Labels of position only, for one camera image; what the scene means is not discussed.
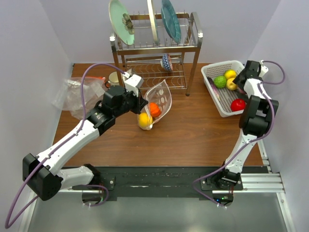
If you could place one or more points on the blue patterned bowl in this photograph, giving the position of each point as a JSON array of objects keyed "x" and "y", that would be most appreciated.
[{"x": 166, "y": 63}]

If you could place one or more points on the purple eggplant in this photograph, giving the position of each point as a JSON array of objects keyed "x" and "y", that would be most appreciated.
[{"x": 214, "y": 88}]

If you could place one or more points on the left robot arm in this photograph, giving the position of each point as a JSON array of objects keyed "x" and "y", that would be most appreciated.
[{"x": 44, "y": 173}]

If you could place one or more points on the steel dish rack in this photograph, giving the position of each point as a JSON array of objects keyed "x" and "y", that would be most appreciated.
[{"x": 144, "y": 56}]

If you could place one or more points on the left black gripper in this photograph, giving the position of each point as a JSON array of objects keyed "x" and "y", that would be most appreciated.
[{"x": 139, "y": 102}]

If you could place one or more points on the white plastic basket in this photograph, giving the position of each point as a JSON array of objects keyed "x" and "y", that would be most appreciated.
[{"x": 222, "y": 97}]

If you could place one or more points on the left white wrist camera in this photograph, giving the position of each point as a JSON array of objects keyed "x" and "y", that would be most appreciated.
[{"x": 132, "y": 83}]

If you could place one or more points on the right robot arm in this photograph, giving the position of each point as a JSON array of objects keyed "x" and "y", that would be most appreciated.
[{"x": 255, "y": 123}]

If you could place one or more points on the red apple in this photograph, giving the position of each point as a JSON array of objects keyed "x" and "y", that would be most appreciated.
[{"x": 237, "y": 105}]

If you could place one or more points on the yellow lemon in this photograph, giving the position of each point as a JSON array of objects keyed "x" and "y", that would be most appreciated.
[{"x": 230, "y": 74}]

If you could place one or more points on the yellow round fruit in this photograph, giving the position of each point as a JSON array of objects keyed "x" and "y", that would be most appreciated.
[{"x": 145, "y": 121}]

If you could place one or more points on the beige edge-on plate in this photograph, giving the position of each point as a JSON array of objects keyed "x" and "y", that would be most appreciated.
[{"x": 153, "y": 21}]

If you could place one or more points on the clear orange-zip plastic bag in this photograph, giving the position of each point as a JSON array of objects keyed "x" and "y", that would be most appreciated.
[{"x": 70, "y": 95}]

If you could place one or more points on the cream enamel mug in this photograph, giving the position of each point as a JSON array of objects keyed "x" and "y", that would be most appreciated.
[{"x": 112, "y": 80}]

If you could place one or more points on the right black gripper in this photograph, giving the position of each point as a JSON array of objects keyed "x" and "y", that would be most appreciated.
[{"x": 237, "y": 79}]

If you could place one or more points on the orange tangerine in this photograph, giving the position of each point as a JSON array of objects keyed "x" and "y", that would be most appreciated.
[{"x": 154, "y": 110}]

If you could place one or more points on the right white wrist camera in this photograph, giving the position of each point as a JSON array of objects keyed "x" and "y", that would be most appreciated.
[{"x": 263, "y": 70}]

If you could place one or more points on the green bumpy fruit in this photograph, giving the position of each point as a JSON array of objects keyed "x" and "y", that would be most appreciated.
[{"x": 220, "y": 81}]

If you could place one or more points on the mint green flower plate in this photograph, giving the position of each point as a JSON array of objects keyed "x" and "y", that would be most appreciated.
[{"x": 121, "y": 22}]

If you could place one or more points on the yellow apple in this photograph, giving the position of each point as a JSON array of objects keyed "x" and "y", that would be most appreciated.
[{"x": 230, "y": 84}]

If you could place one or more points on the polka dot zip bag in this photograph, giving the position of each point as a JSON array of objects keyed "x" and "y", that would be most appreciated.
[{"x": 161, "y": 95}]

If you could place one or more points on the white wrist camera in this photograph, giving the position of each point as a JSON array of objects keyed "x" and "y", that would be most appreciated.
[
  {"x": 132, "y": 83},
  {"x": 263, "y": 70}
]

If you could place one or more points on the brown patterned bowl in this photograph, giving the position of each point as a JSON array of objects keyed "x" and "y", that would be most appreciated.
[{"x": 130, "y": 71}]

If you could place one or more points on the teal blue plate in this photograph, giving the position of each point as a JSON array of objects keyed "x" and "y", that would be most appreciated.
[{"x": 170, "y": 21}]

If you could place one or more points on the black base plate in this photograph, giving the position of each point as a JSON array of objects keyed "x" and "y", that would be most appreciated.
[{"x": 163, "y": 182}]

